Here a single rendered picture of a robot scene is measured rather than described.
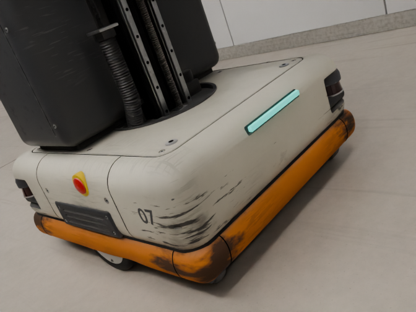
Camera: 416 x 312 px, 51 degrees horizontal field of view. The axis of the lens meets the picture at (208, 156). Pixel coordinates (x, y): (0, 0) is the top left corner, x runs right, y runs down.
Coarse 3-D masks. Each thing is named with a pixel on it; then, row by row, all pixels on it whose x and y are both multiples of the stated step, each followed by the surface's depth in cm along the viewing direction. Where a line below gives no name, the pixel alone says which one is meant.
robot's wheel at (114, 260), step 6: (96, 252) 103; (102, 252) 100; (102, 258) 103; (108, 258) 100; (114, 258) 98; (120, 258) 96; (114, 264) 100; (120, 264) 98; (126, 264) 95; (132, 264) 96
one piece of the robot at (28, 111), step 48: (0, 0) 82; (48, 0) 87; (96, 0) 94; (144, 0) 99; (192, 0) 115; (0, 48) 90; (48, 48) 88; (96, 48) 95; (144, 48) 98; (192, 48) 116; (0, 96) 102; (48, 96) 89; (96, 96) 96; (144, 96) 103; (48, 144) 99
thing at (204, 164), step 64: (256, 64) 116; (320, 64) 101; (128, 128) 99; (192, 128) 84; (256, 128) 82; (320, 128) 100; (64, 192) 95; (128, 192) 76; (192, 192) 71; (256, 192) 84; (128, 256) 90; (192, 256) 75
